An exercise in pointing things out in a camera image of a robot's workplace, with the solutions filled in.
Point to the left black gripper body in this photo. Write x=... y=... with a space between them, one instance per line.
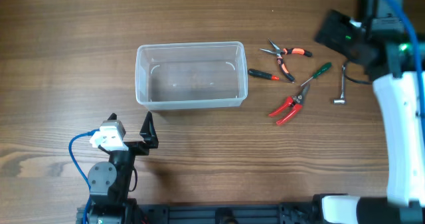
x=138 y=148

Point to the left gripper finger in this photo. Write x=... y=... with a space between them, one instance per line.
x=113 y=116
x=148 y=132

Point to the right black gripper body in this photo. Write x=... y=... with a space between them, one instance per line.
x=340 y=35

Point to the green handled screwdriver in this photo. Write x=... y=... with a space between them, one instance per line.
x=324 y=68

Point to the silver L-shaped socket wrench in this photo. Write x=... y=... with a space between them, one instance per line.
x=341 y=99

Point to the orange black needle-nose pliers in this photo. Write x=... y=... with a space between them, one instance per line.
x=281 y=52

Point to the clear plastic container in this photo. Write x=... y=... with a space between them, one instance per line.
x=178 y=76

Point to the red handled snips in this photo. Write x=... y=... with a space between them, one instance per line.
x=294 y=103

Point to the black red precision screwdriver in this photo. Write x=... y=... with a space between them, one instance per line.
x=265 y=75

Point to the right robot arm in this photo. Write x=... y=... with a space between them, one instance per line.
x=382 y=39

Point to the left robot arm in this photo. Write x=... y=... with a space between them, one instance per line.
x=110 y=182

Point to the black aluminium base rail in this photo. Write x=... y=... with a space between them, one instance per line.
x=292 y=212

